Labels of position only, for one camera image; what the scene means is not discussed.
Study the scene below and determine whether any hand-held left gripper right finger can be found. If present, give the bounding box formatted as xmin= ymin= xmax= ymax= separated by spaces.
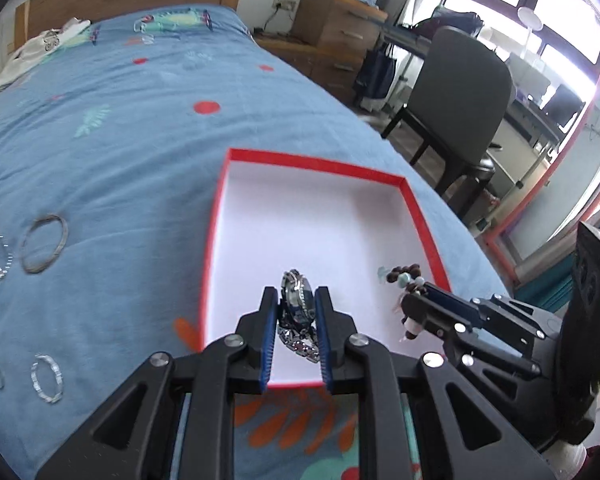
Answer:
xmin=314 ymin=286 xmax=556 ymax=480

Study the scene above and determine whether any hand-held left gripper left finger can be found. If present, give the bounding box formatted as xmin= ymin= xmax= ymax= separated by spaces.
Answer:
xmin=34 ymin=286 xmax=281 ymax=480

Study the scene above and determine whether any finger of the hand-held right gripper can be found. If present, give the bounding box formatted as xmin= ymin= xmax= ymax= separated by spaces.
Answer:
xmin=401 ymin=291 xmax=542 ymax=377
xmin=422 ymin=281 xmax=561 ymax=347

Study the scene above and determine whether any brown beaded bracelet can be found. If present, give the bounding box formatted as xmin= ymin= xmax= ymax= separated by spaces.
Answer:
xmin=378 ymin=262 xmax=428 ymax=343

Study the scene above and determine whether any silver wrist watch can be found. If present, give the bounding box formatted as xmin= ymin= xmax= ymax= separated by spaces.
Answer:
xmin=276 ymin=269 xmax=323 ymax=365

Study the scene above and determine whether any red box with white inside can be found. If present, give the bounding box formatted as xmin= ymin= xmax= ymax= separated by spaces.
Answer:
xmin=198 ymin=148 xmax=452 ymax=390

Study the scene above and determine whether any thin metal bangle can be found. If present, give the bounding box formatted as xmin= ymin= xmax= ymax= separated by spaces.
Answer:
xmin=19 ymin=214 xmax=70 ymax=275

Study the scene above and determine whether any silver twisted bracelet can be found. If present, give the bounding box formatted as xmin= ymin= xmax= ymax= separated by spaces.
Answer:
xmin=30 ymin=354 xmax=64 ymax=405

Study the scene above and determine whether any teal curtain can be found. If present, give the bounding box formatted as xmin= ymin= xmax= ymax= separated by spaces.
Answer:
xmin=517 ymin=210 xmax=600 ymax=313

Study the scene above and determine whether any orange framed mirror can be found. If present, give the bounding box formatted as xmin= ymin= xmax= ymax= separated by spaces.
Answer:
xmin=485 ymin=70 xmax=600 ymax=271

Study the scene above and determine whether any grey desk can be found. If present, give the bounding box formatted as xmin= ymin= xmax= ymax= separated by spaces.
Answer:
xmin=380 ymin=22 xmax=571 ymax=161

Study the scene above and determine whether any grey chair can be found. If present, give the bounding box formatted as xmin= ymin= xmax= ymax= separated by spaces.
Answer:
xmin=380 ymin=25 xmax=518 ymax=221

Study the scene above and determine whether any black monitor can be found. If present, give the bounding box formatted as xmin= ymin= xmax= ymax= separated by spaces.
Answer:
xmin=542 ymin=82 xmax=586 ymax=131

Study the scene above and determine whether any dark blue bag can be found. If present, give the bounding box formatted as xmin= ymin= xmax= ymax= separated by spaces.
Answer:
xmin=355 ymin=42 xmax=398 ymax=111

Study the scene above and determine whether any blue printed blanket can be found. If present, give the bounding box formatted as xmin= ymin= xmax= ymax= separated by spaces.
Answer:
xmin=0 ymin=5 xmax=511 ymax=480

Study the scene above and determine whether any low wooden nightstand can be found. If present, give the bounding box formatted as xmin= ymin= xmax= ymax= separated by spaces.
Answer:
xmin=252 ymin=35 xmax=366 ymax=106

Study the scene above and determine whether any black backpack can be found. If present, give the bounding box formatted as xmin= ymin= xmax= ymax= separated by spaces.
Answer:
xmin=412 ymin=10 xmax=483 ymax=36

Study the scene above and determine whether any white desk fan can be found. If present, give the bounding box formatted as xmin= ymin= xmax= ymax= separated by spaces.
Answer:
xmin=517 ymin=6 xmax=543 ymax=56

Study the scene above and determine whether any wooden drawer cabinet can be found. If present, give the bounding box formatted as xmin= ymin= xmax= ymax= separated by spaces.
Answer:
xmin=292 ymin=0 xmax=388 ymax=51

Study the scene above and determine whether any white garment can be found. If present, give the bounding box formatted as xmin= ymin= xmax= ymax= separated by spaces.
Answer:
xmin=0 ymin=17 xmax=92 ymax=93

